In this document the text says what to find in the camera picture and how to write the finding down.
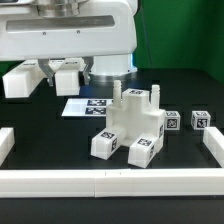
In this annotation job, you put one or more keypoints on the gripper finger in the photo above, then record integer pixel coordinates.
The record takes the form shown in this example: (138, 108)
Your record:
(88, 61)
(47, 70)

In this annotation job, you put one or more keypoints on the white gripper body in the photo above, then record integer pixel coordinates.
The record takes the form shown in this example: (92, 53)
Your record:
(48, 29)

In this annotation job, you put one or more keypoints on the white chair seat part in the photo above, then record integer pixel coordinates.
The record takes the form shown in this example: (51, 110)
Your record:
(137, 112)

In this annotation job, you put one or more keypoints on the white chair back frame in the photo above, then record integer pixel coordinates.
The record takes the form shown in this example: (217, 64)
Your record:
(21, 81)

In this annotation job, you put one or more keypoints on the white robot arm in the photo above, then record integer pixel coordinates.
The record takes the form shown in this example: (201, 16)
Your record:
(107, 66)

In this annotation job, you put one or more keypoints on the white tagged cube left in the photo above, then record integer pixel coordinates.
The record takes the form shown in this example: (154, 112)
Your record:
(172, 120)

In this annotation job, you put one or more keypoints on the white tagged cube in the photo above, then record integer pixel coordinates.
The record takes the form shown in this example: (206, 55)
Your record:
(172, 120)
(200, 120)

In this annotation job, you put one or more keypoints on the white tagged cube right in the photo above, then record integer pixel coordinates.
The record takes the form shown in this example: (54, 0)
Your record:
(200, 120)

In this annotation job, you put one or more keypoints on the white marker base plate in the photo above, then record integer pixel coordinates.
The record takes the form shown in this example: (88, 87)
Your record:
(86, 107)

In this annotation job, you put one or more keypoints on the white left fence wall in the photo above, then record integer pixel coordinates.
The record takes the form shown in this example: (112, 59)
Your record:
(7, 141)

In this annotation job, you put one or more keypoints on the white fence wall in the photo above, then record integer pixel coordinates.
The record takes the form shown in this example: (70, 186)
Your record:
(111, 183)
(7, 141)
(214, 141)

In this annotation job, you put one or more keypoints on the white front fence wall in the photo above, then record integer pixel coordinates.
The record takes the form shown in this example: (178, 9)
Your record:
(111, 183)

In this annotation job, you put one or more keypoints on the white right fence wall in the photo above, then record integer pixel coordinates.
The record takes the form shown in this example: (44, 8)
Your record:
(214, 141)

